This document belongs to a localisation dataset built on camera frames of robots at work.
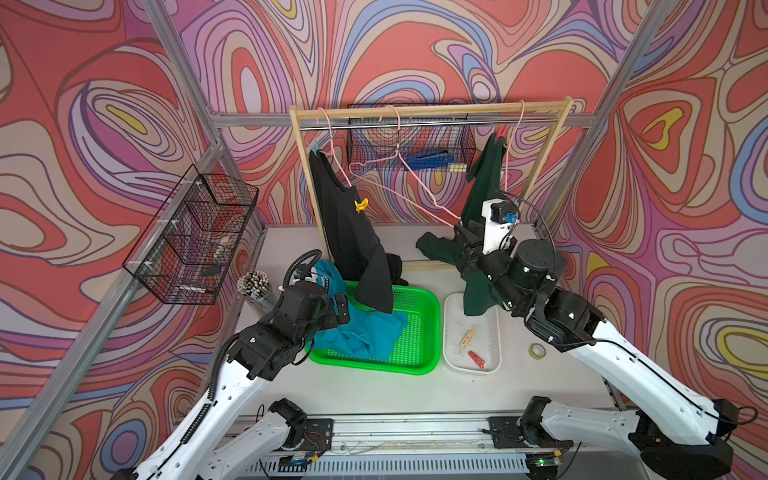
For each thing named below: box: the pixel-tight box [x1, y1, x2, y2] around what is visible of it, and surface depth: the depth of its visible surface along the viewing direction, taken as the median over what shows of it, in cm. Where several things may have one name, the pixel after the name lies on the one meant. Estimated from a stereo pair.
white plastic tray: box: [443, 292, 502, 374], surface depth 89 cm
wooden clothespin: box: [460, 326, 478, 350], surface depth 90 cm
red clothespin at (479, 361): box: [468, 350, 486, 369], surface depth 86 cm
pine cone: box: [237, 270, 270, 301], surface depth 82 cm
